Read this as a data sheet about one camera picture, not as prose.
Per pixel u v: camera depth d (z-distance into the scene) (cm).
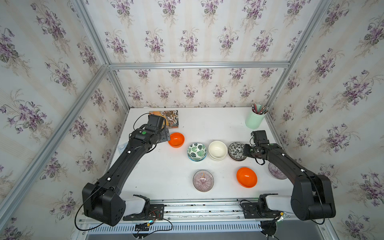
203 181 82
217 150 91
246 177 82
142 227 71
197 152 93
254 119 102
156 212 72
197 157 90
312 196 41
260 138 70
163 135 72
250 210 73
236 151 93
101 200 38
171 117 114
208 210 75
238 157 90
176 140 98
